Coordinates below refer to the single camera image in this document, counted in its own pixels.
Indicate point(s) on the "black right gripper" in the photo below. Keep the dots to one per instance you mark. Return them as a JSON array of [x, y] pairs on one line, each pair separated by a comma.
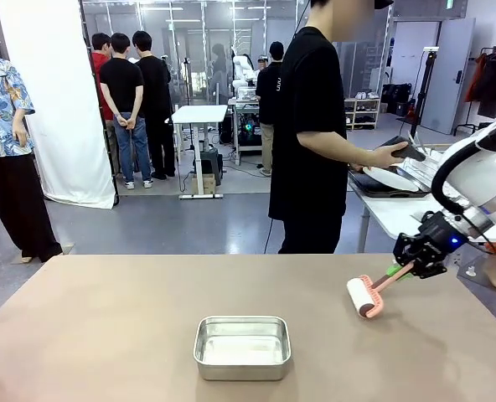
[[438, 236]]

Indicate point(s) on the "pink lint roller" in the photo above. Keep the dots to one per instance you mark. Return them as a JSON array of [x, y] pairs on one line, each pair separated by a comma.
[[363, 297]]

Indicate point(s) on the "white dinner plate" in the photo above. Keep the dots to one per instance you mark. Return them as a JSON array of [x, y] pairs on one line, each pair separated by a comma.
[[392, 178]]

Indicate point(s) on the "dark grey cloth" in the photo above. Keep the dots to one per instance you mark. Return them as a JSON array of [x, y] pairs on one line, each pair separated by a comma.
[[413, 155]]

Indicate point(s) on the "silver table knife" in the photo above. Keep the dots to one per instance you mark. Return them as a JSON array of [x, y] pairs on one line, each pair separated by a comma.
[[411, 138]]

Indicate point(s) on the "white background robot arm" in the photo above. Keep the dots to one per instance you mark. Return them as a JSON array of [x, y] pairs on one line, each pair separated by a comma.
[[244, 69]]

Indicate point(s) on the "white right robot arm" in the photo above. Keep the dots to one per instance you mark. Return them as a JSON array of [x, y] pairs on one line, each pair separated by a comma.
[[495, 180]]

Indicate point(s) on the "person's right forearm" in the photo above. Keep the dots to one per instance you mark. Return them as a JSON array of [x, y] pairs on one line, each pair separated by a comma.
[[340, 151]]

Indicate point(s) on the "small white floor object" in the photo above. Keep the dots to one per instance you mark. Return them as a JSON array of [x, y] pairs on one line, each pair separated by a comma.
[[471, 271]]

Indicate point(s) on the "person's right hand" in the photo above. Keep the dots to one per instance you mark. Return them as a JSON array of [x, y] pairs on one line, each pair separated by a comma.
[[386, 157]]

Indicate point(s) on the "person's left hand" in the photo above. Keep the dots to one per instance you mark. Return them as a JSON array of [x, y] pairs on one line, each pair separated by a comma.
[[355, 167]]

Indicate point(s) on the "white side table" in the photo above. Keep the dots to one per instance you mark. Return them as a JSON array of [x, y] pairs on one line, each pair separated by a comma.
[[394, 213]]

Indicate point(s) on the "black clothes rack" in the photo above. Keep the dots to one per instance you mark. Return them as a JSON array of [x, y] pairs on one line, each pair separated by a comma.
[[482, 127]]

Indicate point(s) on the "wooden shoe rack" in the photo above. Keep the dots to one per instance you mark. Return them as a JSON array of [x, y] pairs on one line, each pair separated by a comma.
[[363, 113]]

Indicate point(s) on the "black bags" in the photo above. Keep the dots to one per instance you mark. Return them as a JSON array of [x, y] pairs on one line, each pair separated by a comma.
[[396, 98]]

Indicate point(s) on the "person in black t-shirt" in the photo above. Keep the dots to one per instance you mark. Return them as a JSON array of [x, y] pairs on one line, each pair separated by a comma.
[[311, 125]]

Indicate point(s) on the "black stand with white top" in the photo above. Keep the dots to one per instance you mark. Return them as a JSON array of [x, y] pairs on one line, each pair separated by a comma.
[[426, 84]]

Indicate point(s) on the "grey door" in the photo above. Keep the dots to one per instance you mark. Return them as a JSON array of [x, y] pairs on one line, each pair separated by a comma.
[[449, 75]]

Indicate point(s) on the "orange hanging garment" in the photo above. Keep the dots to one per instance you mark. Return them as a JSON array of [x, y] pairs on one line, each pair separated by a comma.
[[474, 79]]

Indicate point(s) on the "rectangular metal tray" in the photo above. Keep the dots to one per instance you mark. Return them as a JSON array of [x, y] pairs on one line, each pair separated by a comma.
[[241, 352]]

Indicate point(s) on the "equipment cart with lit computer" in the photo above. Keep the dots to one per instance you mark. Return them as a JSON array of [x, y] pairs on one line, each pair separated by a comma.
[[246, 134]]

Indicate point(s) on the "person in black khaki trousers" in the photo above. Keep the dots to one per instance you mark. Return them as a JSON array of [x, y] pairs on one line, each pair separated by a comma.
[[267, 92]]

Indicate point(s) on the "small cardboard box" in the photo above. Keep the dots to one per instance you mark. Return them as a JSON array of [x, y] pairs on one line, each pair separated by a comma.
[[204, 184]]

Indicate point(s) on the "dark grey stool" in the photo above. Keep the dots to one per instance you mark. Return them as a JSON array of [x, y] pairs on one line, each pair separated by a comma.
[[211, 163]]

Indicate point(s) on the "white standing desk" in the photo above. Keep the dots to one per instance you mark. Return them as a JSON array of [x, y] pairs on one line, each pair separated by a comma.
[[199, 113]]

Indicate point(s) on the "person behind glass partition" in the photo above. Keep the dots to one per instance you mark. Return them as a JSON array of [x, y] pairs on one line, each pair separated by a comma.
[[219, 71]]

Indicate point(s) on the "person in all black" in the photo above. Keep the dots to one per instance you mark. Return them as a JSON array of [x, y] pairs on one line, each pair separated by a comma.
[[156, 92]]

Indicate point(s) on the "person in black shirt jeans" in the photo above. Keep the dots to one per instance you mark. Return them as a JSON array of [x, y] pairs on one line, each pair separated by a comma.
[[122, 84]]

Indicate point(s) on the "person in red hoodie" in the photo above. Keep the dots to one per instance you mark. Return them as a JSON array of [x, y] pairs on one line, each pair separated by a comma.
[[97, 63]]

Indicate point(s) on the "white backdrop sheet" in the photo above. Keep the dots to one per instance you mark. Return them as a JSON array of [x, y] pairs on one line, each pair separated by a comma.
[[63, 104]]

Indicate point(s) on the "figure in floral shirt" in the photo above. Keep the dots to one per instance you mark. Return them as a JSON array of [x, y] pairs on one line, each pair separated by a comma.
[[1, 104]]

